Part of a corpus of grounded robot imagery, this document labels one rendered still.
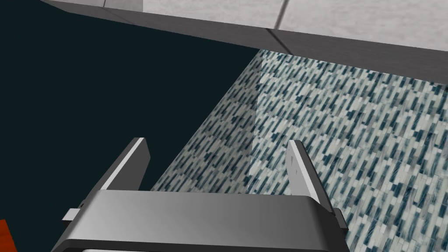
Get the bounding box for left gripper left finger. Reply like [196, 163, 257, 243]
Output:
[91, 137, 151, 192]

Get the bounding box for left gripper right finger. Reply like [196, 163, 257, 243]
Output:
[285, 140, 334, 214]

